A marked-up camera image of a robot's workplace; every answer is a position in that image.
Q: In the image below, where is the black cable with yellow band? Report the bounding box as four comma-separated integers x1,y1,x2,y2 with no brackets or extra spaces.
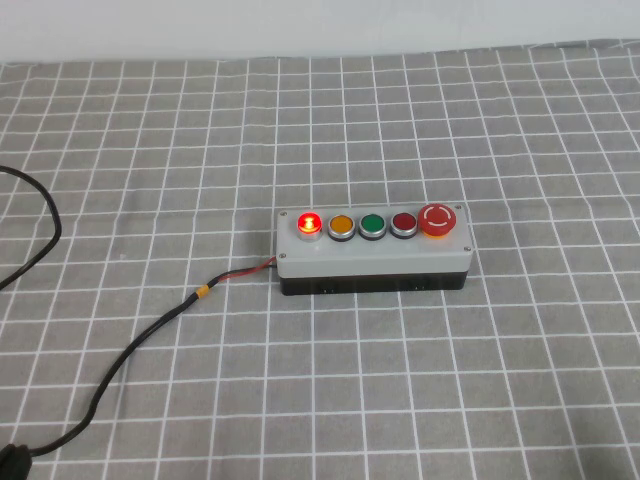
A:
27,256,279,457

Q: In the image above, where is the grey white checked tablecloth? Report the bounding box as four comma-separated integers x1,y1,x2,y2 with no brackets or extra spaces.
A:
0,42,640,480

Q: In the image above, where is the green flat push button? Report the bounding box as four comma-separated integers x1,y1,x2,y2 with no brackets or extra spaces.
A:
357,213,388,242

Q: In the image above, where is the red domed push button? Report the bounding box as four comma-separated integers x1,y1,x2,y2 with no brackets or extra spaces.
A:
295,211,324,242

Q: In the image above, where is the plain black cable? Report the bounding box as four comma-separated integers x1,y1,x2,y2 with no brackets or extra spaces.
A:
0,165,62,291

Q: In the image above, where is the dark red flat push button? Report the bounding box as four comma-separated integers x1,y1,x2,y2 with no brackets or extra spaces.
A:
389,211,419,240

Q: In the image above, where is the grey black button box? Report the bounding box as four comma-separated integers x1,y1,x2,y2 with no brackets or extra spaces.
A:
274,203,474,297

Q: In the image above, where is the red mushroom emergency stop button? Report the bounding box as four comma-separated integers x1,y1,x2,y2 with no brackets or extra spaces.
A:
417,203,458,240

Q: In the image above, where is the yellow flat push button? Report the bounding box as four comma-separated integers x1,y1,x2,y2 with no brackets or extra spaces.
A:
327,213,357,243

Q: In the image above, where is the black power adapter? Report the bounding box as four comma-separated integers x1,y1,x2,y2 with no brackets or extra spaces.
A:
0,442,34,480

